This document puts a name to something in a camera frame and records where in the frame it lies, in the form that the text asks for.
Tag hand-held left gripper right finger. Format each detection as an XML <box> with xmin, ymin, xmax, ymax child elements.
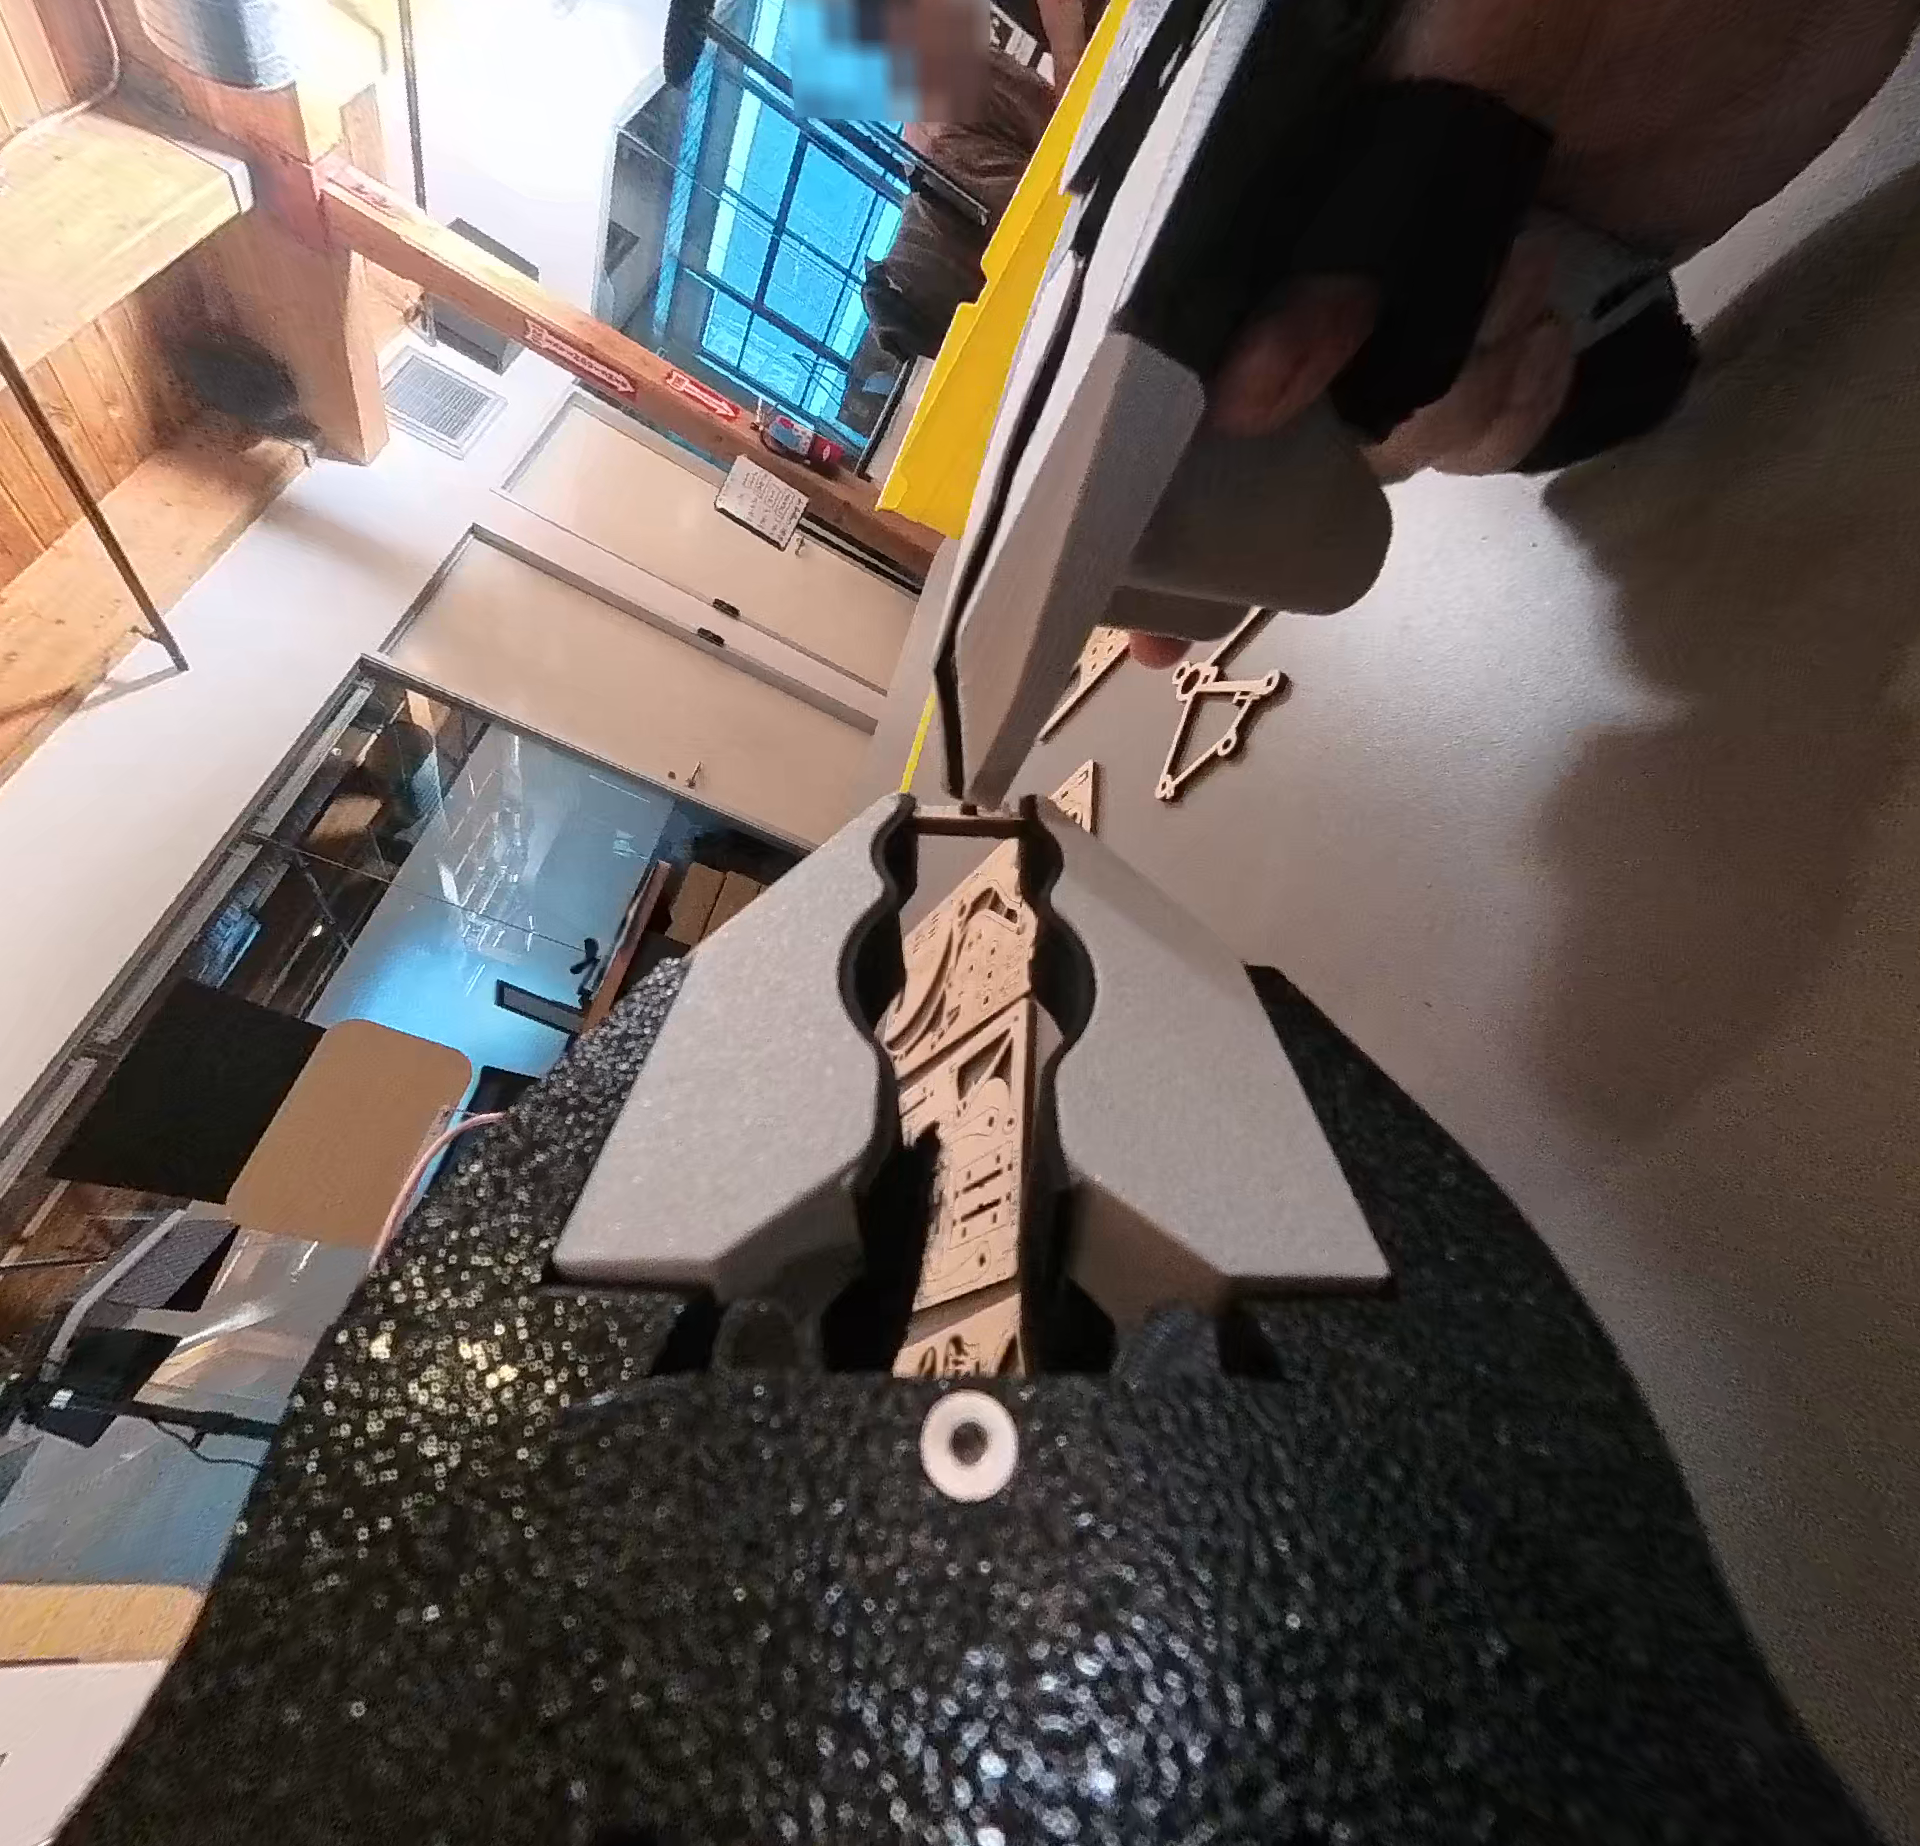
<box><xmin>1020</xmin><ymin>796</ymin><xmax>1391</xmax><ymax>1343</ymax></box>

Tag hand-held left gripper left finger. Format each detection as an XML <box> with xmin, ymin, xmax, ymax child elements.
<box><xmin>549</xmin><ymin>794</ymin><xmax>920</xmax><ymax>1329</ymax></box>

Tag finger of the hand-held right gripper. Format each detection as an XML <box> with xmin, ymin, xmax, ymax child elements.
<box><xmin>930</xmin><ymin>226</ymin><xmax>1211</xmax><ymax>800</ymax></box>

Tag large paned window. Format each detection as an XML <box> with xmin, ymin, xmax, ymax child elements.
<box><xmin>606</xmin><ymin>0</ymin><xmax>920</xmax><ymax>457</ymax></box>

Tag black floor lamp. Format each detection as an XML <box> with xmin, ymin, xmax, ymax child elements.
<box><xmin>660</xmin><ymin>0</ymin><xmax>938</xmax><ymax>205</ymax></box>

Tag person's right hand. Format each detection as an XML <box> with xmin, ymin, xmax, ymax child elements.
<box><xmin>1208</xmin><ymin>0</ymin><xmax>1920</xmax><ymax>487</ymax></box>

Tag black monitor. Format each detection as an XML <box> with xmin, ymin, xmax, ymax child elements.
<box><xmin>44</xmin><ymin>974</ymin><xmax>329</xmax><ymax>1204</ymax></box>

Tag wooden sheet with wheel cutouts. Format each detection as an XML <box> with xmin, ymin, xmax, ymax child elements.
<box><xmin>893</xmin><ymin>1313</ymin><xmax>1028</xmax><ymax>1380</ymax></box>

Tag wall air vent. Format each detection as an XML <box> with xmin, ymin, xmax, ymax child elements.
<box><xmin>384</xmin><ymin>346</ymin><xmax>512</xmax><ymax>454</ymax></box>

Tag red fire extinguisher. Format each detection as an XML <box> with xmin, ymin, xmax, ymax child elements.
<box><xmin>755</xmin><ymin>396</ymin><xmax>850</xmax><ymax>472</ymax></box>

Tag wooden sheet with round holes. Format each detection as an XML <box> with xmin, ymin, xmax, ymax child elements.
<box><xmin>1034</xmin><ymin>624</ymin><xmax>1136</xmax><ymax>836</ymax></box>

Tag wooden pillar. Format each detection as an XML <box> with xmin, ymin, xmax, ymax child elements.
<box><xmin>312</xmin><ymin>158</ymin><xmax>952</xmax><ymax>574</ymax></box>

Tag white notice paper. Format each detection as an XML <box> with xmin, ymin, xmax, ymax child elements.
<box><xmin>719</xmin><ymin>454</ymin><xmax>813</xmax><ymax>550</ymax></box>

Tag wooden sheet with frame cutouts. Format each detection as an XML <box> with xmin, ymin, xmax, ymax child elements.
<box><xmin>899</xmin><ymin>999</ymin><xmax>1038</xmax><ymax>1316</ymax></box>

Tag silver ventilation duct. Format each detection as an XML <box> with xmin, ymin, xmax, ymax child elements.
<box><xmin>111</xmin><ymin>0</ymin><xmax>325</xmax><ymax>91</ymax></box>

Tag yellow plastic bin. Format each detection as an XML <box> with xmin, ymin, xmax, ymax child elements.
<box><xmin>877</xmin><ymin>0</ymin><xmax>1165</xmax><ymax>515</ymax></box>

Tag wooden linkage part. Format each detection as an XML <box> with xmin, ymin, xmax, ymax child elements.
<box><xmin>1152</xmin><ymin>610</ymin><xmax>1287</xmax><ymax>803</ymax></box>

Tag pink cable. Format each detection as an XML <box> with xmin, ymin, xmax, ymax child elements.
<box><xmin>367</xmin><ymin>1108</ymin><xmax>512</xmax><ymax>1263</ymax></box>

